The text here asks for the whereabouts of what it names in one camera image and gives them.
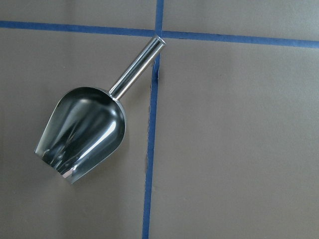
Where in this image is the stainless steel ice scoop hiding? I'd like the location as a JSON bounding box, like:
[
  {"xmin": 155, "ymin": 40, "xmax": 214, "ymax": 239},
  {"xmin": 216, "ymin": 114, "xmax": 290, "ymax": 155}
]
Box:
[{"xmin": 34, "ymin": 35, "xmax": 166, "ymax": 184}]

